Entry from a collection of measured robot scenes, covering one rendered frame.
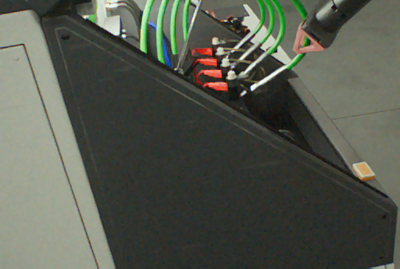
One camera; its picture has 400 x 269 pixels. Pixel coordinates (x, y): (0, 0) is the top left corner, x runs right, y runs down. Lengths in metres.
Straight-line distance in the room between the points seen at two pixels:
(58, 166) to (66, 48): 0.21
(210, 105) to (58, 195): 0.31
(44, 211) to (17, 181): 0.08
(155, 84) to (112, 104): 0.08
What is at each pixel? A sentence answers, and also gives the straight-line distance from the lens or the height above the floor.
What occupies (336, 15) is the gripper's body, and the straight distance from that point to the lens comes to 0.95.
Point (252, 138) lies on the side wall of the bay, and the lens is 0.86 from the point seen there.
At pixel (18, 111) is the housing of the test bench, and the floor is 1.31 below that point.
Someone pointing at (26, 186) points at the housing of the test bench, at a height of 1.17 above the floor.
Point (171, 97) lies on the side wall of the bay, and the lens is 0.79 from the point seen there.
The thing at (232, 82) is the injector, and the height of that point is 1.13.
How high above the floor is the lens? 1.64
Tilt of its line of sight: 30 degrees down
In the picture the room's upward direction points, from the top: 9 degrees counter-clockwise
